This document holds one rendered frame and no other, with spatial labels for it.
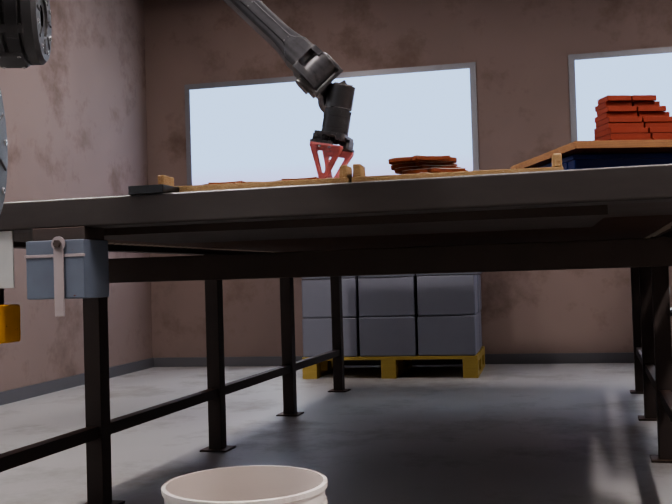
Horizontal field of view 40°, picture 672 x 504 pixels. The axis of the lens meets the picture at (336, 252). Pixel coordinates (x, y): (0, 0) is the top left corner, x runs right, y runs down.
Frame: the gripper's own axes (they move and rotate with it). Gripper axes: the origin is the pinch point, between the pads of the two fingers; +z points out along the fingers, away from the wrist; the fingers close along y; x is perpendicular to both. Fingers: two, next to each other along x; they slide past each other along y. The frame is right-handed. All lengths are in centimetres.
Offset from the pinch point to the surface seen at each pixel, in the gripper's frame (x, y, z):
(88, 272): 42, -17, 27
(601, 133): -58, 74, -27
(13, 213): 62, -16, 17
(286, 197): 2.9, -19.6, 5.9
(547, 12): -27, 564, -188
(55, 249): 49, -19, 23
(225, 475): 7, -16, 61
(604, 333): -109, 561, 58
